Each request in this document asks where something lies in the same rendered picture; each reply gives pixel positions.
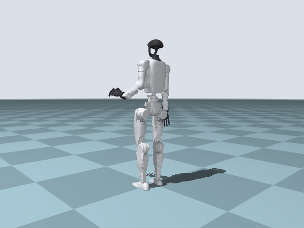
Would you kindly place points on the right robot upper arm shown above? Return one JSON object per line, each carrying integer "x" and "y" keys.
{"x": 166, "y": 87}

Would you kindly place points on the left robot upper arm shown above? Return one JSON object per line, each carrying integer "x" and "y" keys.
{"x": 142, "y": 66}

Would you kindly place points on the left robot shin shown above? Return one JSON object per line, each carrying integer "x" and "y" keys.
{"x": 142, "y": 162}

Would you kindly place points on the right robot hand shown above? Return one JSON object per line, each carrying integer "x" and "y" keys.
{"x": 167, "y": 119}

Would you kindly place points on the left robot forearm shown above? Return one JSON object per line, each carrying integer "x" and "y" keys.
{"x": 132, "y": 91}

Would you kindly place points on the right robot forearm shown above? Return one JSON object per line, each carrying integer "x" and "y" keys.
{"x": 165, "y": 98}

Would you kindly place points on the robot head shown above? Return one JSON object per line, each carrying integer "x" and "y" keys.
{"x": 155, "y": 44}

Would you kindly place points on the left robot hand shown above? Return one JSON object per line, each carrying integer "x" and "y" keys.
{"x": 117, "y": 92}

